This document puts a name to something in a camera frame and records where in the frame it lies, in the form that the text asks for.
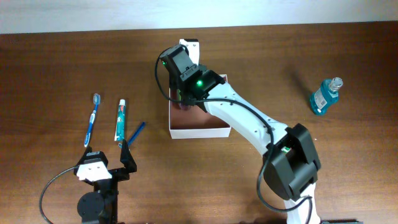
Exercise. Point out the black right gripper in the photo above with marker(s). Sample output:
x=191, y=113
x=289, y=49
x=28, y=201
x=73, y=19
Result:
x=175, y=79

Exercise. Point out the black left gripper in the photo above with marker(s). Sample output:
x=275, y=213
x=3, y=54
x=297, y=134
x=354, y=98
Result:
x=127, y=162

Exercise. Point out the blue Listerine mouthwash bottle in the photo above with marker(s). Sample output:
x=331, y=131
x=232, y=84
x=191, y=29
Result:
x=326, y=95

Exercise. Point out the green white Dettol soap box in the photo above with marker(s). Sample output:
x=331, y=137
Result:
x=285, y=149

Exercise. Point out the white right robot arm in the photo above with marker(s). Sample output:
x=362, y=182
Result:
x=290, y=163

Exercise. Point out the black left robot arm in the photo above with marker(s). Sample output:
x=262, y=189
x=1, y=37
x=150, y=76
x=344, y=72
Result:
x=101, y=204

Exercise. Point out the teal toothpaste tube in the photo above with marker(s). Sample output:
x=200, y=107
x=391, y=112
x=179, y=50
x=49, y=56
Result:
x=120, y=122

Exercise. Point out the white cardboard box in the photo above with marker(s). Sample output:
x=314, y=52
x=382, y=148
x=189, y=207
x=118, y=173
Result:
x=192, y=122

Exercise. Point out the blue disposable razor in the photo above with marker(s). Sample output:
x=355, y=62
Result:
x=136, y=133

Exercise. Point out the blue white toothbrush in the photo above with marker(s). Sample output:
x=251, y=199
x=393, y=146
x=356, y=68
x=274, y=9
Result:
x=96, y=101

